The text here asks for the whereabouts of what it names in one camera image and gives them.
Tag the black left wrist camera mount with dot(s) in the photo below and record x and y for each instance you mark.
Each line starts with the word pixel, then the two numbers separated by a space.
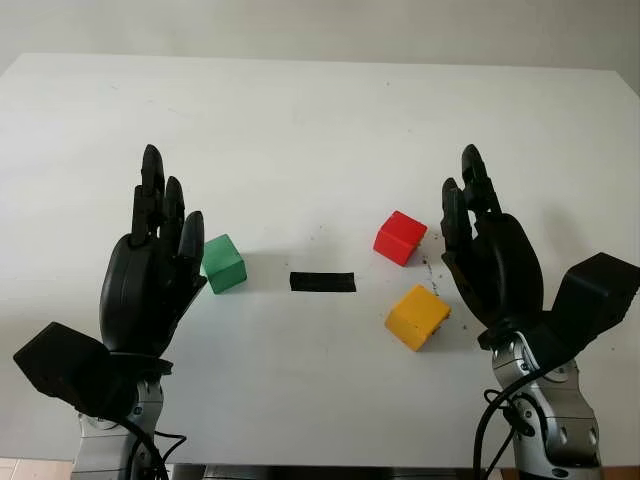
pixel 65 365

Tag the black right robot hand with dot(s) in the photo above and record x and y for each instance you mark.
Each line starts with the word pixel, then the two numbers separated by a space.
pixel 505 270

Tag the black tape strip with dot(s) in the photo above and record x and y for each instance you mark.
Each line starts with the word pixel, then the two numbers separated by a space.
pixel 322 281

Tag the red wooden block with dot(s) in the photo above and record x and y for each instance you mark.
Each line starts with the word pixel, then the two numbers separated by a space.
pixel 400 237

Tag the yellow wooden block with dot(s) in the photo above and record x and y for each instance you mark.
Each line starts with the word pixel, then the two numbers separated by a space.
pixel 417 315

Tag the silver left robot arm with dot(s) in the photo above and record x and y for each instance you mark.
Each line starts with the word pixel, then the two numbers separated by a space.
pixel 100 450

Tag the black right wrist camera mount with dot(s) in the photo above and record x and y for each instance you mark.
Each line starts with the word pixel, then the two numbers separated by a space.
pixel 595 295

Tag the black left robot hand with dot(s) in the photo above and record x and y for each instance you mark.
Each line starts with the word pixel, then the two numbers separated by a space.
pixel 132 295

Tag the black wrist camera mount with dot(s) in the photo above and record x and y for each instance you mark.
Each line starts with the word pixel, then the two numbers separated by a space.
pixel 595 295
pixel 65 365

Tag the green wooden block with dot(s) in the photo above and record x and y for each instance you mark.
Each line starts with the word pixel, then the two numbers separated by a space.
pixel 224 265

